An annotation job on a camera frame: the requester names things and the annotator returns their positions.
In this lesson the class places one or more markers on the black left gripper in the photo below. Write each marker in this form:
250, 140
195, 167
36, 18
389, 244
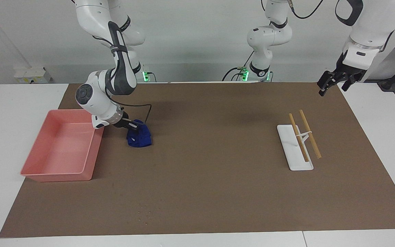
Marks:
345, 74

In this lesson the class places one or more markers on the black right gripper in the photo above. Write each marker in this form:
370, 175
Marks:
125, 123

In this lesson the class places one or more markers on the blue towel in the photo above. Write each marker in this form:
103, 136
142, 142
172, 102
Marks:
141, 139

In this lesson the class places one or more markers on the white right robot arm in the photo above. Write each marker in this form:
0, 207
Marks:
91, 96

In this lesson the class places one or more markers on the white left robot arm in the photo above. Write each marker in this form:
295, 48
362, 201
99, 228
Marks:
372, 31

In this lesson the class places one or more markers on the pink plastic tray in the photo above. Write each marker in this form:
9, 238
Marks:
63, 154

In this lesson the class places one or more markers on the brown table mat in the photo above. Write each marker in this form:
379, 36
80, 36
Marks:
201, 154

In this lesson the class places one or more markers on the white rack with wooden rods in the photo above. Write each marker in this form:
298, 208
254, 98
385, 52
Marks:
295, 157

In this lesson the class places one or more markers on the white wall socket box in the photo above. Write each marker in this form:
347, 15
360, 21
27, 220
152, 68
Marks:
29, 73

